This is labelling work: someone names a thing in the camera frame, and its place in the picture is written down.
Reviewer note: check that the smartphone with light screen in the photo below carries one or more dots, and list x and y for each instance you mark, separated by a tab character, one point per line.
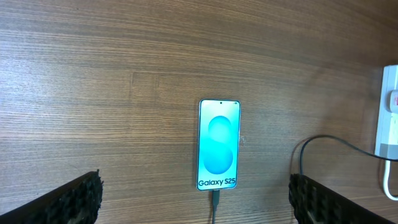
218	144

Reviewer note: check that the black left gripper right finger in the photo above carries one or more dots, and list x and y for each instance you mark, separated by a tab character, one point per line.
314	203

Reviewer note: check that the white power strip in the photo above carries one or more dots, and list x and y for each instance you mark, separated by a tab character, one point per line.
386	133

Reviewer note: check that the white charger adapter plug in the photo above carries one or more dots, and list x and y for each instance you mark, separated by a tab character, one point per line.
393	101

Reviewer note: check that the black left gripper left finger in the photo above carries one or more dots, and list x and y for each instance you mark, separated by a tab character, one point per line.
77	201

